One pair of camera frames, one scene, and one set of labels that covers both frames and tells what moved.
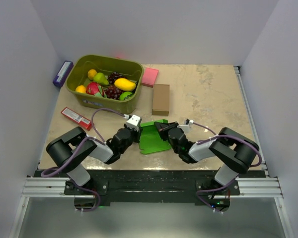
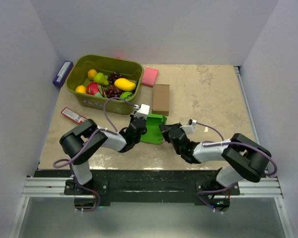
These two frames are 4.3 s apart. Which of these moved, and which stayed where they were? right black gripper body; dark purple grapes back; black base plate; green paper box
Moved: green paper box
Stayed: black base plate; right black gripper body; dark purple grapes back
